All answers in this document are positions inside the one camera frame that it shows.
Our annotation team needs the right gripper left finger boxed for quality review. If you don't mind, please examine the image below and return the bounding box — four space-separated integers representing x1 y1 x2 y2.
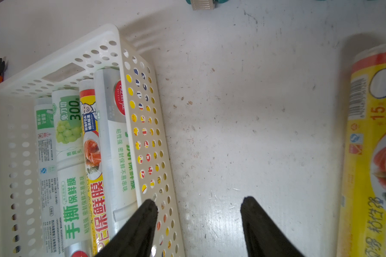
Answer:
97 199 158 257

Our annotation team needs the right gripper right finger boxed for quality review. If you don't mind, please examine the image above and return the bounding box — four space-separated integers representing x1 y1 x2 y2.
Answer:
240 197 303 257

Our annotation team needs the white perforated plastic basket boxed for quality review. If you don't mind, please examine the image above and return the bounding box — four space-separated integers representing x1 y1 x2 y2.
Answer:
0 25 185 257

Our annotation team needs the silver green wrap roll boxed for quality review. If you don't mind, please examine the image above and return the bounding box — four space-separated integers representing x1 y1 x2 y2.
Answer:
51 90 92 257

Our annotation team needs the yellow wrap roll with salmon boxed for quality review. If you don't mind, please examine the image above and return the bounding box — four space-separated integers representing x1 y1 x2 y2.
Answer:
125 65 175 257

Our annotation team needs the green white wrap roll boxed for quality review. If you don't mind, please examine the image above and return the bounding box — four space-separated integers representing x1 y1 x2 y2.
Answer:
94 69 137 237
34 97 64 257

